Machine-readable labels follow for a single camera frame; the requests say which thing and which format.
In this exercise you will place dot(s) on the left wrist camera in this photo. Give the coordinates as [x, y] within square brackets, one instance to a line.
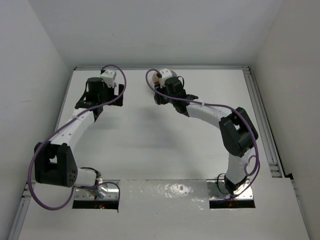
[109, 76]

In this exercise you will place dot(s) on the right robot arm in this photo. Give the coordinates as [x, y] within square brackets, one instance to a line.
[236, 128]

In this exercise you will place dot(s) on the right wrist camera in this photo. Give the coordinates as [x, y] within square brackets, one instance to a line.
[163, 75]

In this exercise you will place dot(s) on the white divided round container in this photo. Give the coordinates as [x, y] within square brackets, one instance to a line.
[173, 73]

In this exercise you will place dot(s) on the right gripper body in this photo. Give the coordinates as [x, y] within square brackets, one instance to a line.
[157, 98]

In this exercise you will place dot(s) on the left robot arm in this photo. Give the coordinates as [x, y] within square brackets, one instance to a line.
[55, 163]

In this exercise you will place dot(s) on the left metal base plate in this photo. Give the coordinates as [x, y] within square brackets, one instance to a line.
[107, 190]

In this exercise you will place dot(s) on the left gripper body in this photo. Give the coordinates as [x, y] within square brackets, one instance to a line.
[118, 99]

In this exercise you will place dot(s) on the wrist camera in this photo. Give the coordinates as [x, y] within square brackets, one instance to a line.
[163, 75]
[109, 76]

